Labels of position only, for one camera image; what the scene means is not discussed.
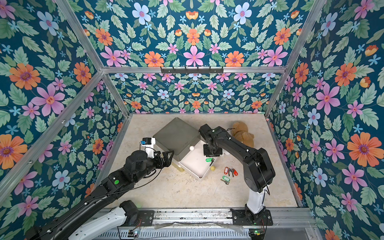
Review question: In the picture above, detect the aluminium frame left top beam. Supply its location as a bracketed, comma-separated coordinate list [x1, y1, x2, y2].
[1, 71, 104, 205]

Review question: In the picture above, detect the aluminium frame rear top beam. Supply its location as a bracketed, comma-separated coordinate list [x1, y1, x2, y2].
[102, 66, 286, 74]

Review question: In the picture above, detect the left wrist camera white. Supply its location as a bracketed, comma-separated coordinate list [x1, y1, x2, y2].
[141, 138, 156, 159]

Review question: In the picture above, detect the aluminium frame right rear post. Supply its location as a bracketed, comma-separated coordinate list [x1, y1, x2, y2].
[265, 0, 327, 119]

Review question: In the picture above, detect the aluminium frame post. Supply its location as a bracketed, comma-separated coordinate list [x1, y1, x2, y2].
[265, 0, 327, 119]
[56, 1, 130, 119]

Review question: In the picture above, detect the aluminium frame beam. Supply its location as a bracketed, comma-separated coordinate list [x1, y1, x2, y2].
[102, 66, 286, 74]
[1, 71, 104, 205]

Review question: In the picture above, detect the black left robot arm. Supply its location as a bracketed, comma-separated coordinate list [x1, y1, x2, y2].
[26, 150, 174, 240]

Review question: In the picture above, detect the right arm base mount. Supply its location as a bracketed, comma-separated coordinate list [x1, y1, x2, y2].
[230, 186, 273, 227]

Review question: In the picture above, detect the black wall hook rail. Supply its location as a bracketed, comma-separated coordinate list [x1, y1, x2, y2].
[160, 67, 224, 75]

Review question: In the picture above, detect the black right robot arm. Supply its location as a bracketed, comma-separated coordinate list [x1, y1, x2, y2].
[199, 124, 276, 193]

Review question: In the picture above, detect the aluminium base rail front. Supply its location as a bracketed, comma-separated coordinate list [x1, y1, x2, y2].
[88, 208, 322, 240]

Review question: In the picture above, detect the yellow drawer cabinet base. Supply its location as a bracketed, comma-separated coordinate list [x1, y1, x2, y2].
[176, 166, 185, 172]

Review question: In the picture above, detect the white drawer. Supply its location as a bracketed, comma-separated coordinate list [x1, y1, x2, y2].
[178, 141, 216, 181]

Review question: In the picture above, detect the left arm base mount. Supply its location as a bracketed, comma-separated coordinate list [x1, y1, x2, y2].
[69, 201, 155, 240]

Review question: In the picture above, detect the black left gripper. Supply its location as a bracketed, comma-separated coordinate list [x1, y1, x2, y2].
[131, 150, 175, 184]

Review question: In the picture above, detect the aluminium frame left rear post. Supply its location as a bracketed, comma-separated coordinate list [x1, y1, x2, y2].
[56, 1, 130, 119]

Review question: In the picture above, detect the brown teddy bear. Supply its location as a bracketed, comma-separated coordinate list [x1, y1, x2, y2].
[231, 122, 255, 148]

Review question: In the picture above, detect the grey top drawer cabinet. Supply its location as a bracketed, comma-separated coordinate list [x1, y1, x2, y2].
[153, 118, 201, 162]

